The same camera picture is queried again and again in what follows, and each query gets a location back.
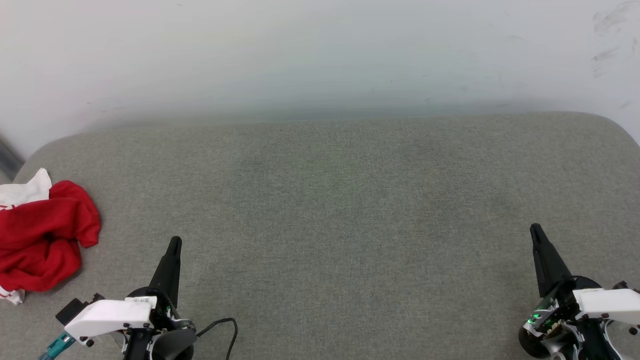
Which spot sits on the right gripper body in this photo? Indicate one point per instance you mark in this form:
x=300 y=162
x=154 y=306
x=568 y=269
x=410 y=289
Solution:
x=555 y=330

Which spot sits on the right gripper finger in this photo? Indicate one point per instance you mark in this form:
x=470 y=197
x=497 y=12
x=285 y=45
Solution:
x=547 y=262

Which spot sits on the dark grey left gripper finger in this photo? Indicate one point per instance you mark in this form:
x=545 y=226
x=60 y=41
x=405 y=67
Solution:
x=169 y=270

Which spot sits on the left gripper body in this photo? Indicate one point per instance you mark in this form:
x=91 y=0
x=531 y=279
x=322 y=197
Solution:
x=167 y=340

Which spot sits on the red and white shirt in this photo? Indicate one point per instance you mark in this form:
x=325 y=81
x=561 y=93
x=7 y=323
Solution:
x=45 y=230

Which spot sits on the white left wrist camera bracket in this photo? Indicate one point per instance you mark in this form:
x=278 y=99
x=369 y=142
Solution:
x=110 y=315

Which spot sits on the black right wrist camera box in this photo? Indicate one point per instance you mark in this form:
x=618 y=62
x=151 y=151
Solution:
x=622 y=285

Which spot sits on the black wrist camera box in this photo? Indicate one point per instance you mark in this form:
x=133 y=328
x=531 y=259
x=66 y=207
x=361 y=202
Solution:
x=75 y=307
x=622 y=285

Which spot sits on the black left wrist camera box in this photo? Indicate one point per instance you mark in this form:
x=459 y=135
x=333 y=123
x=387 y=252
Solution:
x=75 y=307

